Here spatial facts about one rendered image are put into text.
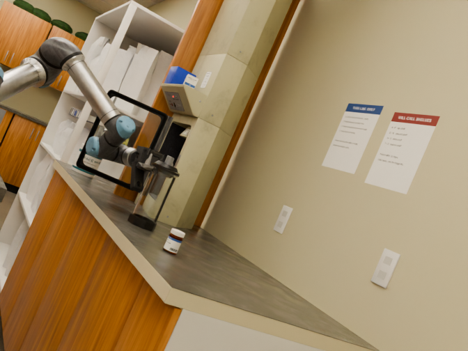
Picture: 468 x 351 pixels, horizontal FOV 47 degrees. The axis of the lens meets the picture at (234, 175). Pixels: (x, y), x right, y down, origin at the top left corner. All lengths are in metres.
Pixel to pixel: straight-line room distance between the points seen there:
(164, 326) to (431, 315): 0.75
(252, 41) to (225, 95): 0.26
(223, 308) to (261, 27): 1.43
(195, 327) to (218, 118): 1.23
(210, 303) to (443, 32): 1.27
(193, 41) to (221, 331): 1.67
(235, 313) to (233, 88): 1.25
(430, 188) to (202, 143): 1.00
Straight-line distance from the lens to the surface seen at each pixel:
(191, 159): 2.29
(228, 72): 2.33
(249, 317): 1.34
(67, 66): 2.10
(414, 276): 1.68
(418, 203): 1.76
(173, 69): 2.50
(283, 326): 1.41
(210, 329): 1.31
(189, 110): 2.30
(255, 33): 2.40
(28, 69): 2.13
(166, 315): 1.28
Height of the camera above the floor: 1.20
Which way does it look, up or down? 1 degrees up
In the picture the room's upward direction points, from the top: 24 degrees clockwise
